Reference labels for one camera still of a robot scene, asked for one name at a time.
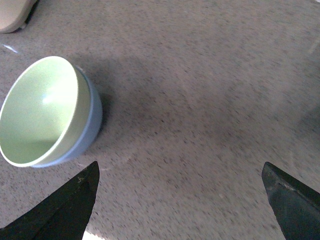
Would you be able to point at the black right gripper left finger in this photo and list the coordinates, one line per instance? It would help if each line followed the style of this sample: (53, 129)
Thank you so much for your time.
(63, 215)

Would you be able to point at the cream toaster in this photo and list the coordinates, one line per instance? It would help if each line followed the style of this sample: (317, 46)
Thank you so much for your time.
(14, 14)

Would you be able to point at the green bowl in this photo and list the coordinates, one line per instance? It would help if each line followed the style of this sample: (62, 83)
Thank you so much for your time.
(44, 113)

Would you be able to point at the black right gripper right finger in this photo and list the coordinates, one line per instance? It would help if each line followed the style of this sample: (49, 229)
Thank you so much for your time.
(295, 205)

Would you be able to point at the blue bowl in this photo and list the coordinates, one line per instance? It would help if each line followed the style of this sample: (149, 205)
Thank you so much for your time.
(90, 131)

